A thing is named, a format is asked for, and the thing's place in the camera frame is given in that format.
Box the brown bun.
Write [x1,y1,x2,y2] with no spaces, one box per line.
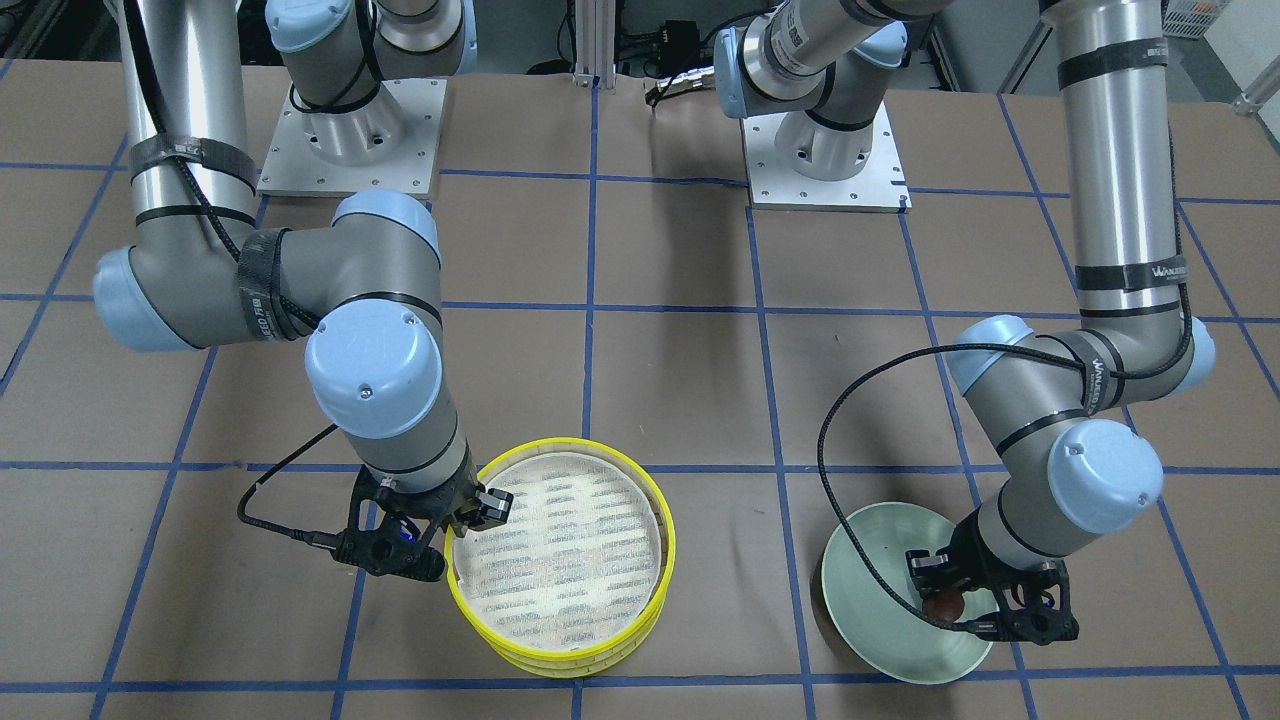
[922,588,966,623]

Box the pale green plate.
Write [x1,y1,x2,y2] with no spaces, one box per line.
[820,502,993,685]

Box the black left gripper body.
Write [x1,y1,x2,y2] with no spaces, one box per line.
[906,520,1061,600]

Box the yellow steamer basket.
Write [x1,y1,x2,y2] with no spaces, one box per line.
[445,437,676,661]
[451,584,667,679]

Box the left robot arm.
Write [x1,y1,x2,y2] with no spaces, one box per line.
[908,1,1215,597]

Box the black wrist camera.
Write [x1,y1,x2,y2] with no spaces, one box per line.
[330,514,447,582]

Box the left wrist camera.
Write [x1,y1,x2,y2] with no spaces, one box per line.
[960,560,1080,646]

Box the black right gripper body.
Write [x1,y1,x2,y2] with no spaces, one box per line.
[349,470,515,544]

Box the aluminium frame post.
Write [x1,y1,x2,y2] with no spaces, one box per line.
[572,0,618,92]

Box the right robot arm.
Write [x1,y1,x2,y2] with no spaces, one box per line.
[92,1,512,543]

